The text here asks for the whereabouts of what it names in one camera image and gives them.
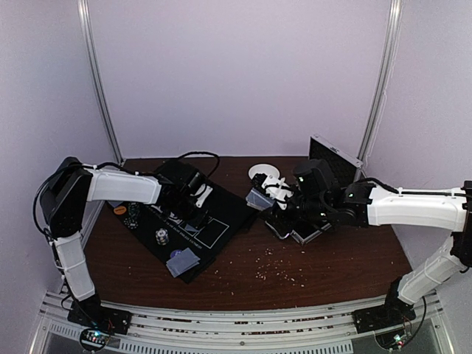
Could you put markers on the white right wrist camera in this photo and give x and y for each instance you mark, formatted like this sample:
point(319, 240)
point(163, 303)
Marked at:
point(273, 188)

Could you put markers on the grey playing card deck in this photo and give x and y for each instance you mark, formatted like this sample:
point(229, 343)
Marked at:
point(258, 201)

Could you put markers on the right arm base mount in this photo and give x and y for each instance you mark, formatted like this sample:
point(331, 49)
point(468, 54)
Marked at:
point(380, 317)

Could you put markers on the dealt card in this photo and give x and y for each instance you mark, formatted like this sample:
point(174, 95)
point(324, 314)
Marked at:
point(115, 203)
point(182, 263)

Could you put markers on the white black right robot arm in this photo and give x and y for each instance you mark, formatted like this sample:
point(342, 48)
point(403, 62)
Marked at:
point(369, 202)

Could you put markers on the aluminium frame post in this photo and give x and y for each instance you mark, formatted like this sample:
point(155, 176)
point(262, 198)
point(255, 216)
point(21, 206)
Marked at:
point(86, 27)
point(385, 71)

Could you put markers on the aluminium front rail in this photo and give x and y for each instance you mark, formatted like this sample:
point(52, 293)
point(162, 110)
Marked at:
point(318, 329)

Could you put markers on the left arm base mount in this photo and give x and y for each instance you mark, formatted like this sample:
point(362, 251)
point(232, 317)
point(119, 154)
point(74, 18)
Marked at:
point(110, 320)

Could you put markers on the poker chip stack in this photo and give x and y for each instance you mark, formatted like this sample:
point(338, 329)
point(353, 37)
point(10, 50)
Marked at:
point(162, 237)
point(134, 210)

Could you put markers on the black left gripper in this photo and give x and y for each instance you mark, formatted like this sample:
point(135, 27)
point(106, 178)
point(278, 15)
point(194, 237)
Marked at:
point(198, 222)

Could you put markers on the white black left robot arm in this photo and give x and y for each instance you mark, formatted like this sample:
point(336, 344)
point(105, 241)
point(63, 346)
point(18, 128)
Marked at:
point(71, 199)

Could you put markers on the left aluminium frame post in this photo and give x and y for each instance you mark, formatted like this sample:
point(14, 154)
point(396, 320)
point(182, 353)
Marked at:
point(86, 27)

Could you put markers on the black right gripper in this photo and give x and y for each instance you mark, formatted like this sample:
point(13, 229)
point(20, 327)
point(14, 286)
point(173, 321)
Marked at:
point(263, 199)

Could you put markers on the white orange bowl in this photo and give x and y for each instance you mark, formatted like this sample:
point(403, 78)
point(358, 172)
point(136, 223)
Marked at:
point(263, 171)

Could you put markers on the orange big blind button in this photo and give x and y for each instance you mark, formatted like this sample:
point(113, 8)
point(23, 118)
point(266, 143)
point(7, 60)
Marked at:
point(120, 210)

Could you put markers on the aluminium poker chip case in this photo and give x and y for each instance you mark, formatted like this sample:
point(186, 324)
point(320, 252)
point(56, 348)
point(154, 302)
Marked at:
point(328, 162)

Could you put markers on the black poker table mat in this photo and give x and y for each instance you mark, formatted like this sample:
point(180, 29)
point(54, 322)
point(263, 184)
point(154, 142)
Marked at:
point(229, 214)

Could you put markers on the purple small blind button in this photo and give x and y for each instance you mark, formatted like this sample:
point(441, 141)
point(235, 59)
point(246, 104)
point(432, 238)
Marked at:
point(175, 253)

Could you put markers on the right aluminium frame post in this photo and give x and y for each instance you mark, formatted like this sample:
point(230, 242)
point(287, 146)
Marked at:
point(385, 71)

